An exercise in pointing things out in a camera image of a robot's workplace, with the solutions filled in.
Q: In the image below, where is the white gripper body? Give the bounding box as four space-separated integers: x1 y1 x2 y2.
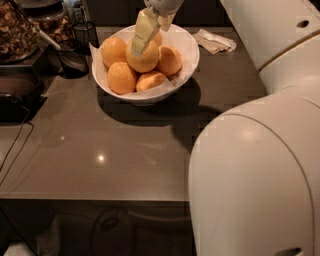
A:
144 0 184 16

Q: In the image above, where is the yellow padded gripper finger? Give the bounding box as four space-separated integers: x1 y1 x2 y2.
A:
158 13 175 32
130 8 160 56

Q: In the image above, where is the large orange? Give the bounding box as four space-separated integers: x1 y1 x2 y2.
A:
126 40 159 73

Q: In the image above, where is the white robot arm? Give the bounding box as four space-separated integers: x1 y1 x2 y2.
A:
188 0 320 256

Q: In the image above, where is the white ceramic bowl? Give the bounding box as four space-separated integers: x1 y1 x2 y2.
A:
91 23 200 107

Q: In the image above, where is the right orange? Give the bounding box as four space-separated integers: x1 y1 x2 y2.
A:
156 46 182 77

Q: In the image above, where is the left rear orange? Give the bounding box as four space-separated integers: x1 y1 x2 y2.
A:
100 37 127 67

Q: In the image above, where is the front centre orange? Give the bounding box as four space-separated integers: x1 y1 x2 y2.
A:
136 71 166 92

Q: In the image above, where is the front left orange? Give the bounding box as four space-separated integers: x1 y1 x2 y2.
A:
107 62 137 95

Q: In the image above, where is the crumpled paper napkin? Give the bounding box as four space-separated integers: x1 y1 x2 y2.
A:
193 29 237 54

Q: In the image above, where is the dark glass cup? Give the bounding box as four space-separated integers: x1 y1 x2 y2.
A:
57 39 89 79

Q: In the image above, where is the glass jar of snacks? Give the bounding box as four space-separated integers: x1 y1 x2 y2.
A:
0 0 38 64

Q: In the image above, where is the black appliance on left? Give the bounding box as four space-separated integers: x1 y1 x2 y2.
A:
0 65 46 123

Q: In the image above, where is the black wire mesh cup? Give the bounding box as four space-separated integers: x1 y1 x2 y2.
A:
72 21 99 55

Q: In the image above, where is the black power cable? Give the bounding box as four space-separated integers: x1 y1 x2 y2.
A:
0 94 35 186

